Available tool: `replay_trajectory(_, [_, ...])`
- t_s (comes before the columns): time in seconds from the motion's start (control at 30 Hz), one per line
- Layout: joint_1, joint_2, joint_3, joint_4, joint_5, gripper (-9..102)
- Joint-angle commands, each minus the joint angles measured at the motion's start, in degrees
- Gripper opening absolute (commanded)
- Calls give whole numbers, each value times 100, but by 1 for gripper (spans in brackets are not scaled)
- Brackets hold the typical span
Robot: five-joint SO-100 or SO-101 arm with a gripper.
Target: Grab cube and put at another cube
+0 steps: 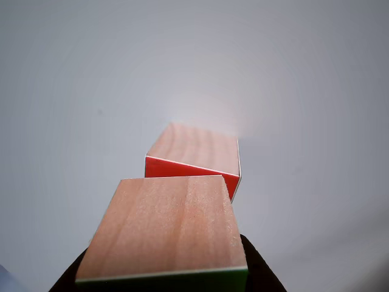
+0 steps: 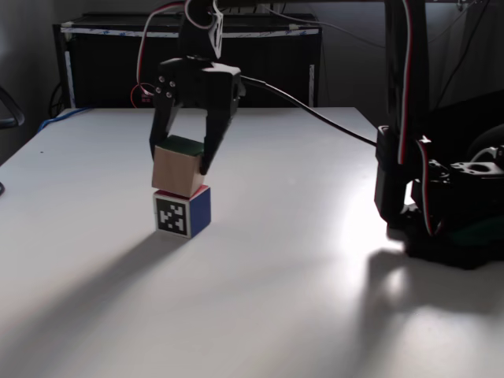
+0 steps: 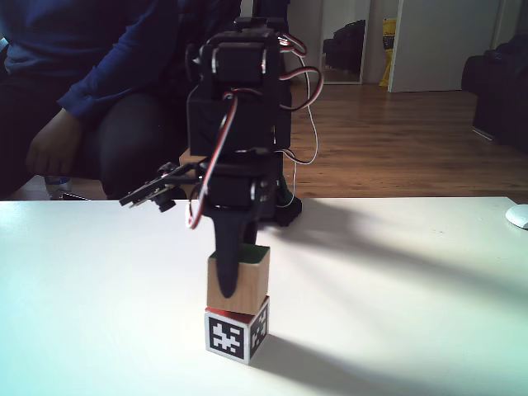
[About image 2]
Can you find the thin white background cable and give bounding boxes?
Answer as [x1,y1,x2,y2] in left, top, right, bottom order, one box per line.
[267,6,387,50]

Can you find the red wire loop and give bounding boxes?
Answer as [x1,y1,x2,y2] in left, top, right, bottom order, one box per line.
[130,82,155,109]

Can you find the red-topped marker cube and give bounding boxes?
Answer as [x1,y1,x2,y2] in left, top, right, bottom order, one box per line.
[152,184,213,240]

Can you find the black chair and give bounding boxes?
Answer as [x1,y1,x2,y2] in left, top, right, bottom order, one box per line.
[0,83,25,130]

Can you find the blue cable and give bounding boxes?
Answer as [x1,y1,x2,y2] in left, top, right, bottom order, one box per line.
[38,106,94,132]

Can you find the black camera cable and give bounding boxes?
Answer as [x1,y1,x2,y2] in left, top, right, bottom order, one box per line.
[239,75,380,146]

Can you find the black cabinet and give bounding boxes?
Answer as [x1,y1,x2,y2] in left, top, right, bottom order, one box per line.
[53,13,324,110]

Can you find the green-topped wooden cube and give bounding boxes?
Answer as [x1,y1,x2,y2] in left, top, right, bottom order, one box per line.
[151,135,206,198]

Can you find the white-red-black arm servo cable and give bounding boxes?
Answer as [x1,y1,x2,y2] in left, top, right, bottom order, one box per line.
[395,0,444,237]

